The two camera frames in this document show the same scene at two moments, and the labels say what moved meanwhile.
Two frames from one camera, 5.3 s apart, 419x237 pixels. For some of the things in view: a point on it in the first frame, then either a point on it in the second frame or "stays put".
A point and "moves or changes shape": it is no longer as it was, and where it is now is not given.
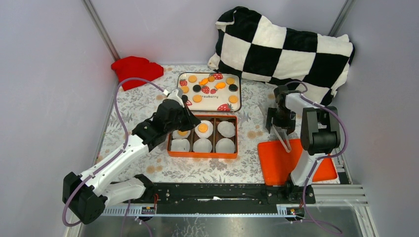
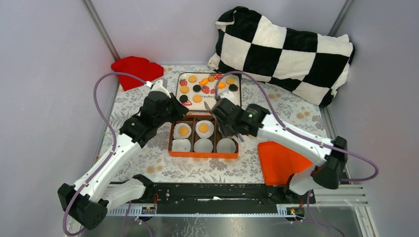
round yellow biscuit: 184,133 stays put
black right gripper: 289,124 -> 226,132
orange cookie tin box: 216,137 stays put
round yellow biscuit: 230,80 stays put
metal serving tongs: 289,150 moves or changes shape
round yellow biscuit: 203,127 stays put
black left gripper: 192,121 -> 181,111
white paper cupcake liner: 180,144 stays put
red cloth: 136,67 stays put
